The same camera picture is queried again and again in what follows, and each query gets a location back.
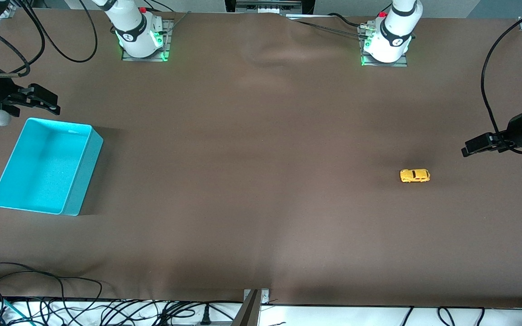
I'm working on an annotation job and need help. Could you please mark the brown table cover sheet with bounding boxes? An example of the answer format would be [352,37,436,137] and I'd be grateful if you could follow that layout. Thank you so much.
[0,9,522,308]

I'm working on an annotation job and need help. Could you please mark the black looping cable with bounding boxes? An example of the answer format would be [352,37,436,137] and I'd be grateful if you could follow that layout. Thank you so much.
[14,0,98,63]

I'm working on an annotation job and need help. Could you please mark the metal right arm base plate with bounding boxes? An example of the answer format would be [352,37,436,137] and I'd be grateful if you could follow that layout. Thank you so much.
[122,19,171,62]

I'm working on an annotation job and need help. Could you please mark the grey metal post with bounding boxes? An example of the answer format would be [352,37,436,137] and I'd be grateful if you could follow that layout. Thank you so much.
[232,290,261,326]

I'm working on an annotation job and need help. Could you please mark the black cable loop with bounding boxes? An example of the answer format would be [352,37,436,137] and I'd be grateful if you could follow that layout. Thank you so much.
[0,262,104,313]

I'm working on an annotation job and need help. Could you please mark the thin grey cable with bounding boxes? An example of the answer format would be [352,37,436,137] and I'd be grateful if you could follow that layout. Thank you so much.
[169,11,192,32]

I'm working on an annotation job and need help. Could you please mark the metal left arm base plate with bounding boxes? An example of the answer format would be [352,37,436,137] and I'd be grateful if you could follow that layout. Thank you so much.
[362,25,409,67]

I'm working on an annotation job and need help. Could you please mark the thick black curved cable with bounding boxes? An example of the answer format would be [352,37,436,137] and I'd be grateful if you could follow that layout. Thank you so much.
[328,13,367,28]

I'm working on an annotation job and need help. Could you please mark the thin dark straight cable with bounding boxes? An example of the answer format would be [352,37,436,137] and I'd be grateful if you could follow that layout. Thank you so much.
[295,20,363,36]

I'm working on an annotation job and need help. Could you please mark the silver table edge bracket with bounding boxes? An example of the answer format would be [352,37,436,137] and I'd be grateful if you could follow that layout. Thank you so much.
[243,288,271,305]

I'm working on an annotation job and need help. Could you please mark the turquoise plastic bin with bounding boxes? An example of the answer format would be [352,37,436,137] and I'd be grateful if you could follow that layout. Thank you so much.
[0,117,104,216]

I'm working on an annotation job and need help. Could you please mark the yellow beetle toy car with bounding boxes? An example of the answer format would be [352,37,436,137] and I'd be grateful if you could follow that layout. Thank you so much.
[400,169,430,183]

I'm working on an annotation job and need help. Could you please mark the black cable with grey connector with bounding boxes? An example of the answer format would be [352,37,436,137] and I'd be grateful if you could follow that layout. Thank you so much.
[0,18,31,78]

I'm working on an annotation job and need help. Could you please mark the silver power strip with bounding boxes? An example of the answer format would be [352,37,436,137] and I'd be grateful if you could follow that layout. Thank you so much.
[235,0,289,13]

